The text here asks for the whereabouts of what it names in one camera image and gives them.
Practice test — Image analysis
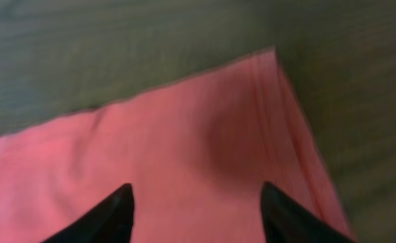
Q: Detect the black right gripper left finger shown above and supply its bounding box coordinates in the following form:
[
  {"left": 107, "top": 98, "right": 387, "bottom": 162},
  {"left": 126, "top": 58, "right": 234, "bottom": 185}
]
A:
[{"left": 43, "top": 184, "right": 135, "bottom": 243}]

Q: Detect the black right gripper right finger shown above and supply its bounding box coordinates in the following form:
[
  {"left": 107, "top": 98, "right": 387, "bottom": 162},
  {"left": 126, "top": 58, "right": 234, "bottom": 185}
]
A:
[{"left": 260, "top": 182, "right": 353, "bottom": 243}]

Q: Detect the orange soccer t-shirt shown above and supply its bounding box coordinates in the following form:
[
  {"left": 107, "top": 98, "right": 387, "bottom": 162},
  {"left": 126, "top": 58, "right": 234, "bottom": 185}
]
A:
[{"left": 0, "top": 50, "right": 353, "bottom": 242}]

